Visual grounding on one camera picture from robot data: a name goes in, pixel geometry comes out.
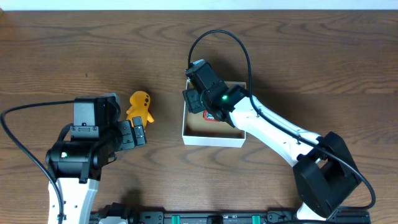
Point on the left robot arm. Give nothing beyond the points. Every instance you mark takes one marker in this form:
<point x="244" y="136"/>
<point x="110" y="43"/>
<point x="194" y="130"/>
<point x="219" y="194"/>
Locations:
<point x="76" y="160"/>

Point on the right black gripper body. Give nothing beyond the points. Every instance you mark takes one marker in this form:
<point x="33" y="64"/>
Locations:
<point x="193" y="100"/>

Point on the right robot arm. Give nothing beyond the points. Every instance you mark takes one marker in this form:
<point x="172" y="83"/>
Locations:
<point x="324" y="170"/>

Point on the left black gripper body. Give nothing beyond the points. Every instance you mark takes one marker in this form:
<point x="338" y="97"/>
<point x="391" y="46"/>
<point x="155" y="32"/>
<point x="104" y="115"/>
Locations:
<point x="127" y="135"/>

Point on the yellow rubber figure toy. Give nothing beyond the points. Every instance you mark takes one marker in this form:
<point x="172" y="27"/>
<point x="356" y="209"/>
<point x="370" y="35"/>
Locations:
<point x="140" y="102"/>

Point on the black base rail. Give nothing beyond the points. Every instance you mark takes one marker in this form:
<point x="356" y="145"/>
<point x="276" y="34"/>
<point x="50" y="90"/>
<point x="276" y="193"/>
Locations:
<point x="119" y="213"/>

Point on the red toy truck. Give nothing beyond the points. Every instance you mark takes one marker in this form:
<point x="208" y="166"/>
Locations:
<point x="208" y="117"/>

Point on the white cardboard box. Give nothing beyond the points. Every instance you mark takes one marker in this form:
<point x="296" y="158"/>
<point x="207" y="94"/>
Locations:
<point x="197" y="131"/>

